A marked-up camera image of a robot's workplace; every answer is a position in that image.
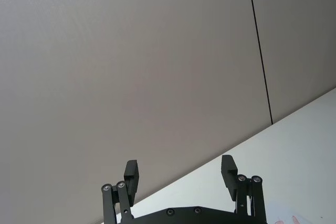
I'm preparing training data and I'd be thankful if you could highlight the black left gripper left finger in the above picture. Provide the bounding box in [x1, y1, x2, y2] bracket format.
[101, 159, 140, 224]

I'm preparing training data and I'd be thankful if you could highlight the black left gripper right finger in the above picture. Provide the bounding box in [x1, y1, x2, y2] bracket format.
[221, 155, 267, 224]

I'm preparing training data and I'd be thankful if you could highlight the white paper with red marks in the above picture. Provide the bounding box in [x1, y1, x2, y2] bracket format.
[270, 202, 336, 224]

